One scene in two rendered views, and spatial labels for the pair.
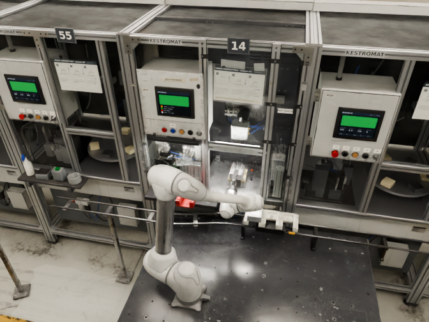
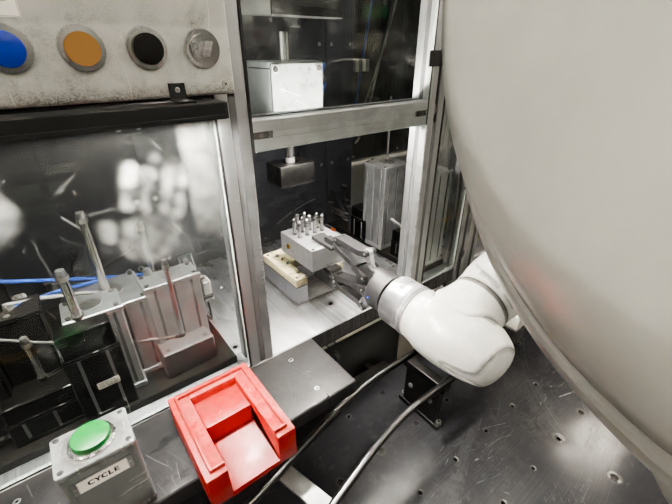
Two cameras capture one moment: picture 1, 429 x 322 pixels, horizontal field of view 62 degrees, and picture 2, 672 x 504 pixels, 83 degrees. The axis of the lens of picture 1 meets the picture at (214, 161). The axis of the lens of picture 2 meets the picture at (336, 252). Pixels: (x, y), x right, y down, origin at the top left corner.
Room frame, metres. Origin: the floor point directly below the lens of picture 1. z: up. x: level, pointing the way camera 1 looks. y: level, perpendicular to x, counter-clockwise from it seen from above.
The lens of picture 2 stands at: (1.58, 0.38, 1.42)
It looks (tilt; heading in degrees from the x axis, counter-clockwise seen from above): 28 degrees down; 310
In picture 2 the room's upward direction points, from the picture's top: straight up
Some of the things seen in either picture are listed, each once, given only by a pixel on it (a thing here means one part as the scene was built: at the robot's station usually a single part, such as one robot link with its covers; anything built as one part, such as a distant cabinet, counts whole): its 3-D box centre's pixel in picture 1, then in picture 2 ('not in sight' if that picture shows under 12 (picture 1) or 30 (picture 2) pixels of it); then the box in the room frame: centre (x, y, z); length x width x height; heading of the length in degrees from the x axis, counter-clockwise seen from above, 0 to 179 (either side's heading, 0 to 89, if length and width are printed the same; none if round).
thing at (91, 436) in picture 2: not in sight; (91, 439); (1.98, 0.34, 1.03); 0.04 x 0.04 x 0.02
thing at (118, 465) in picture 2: not in sight; (104, 464); (1.99, 0.34, 0.97); 0.08 x 0.08 x 0.12; 78
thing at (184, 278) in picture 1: (186, 278); not in sight; (1.31, 0.17, 0.85); 0.18 x 0.16 x 0.22; 57
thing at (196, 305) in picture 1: (192, 294); not in sight; (1.30, 0.14, 0.71); 0.22 x 0.18 x 0.06; 78
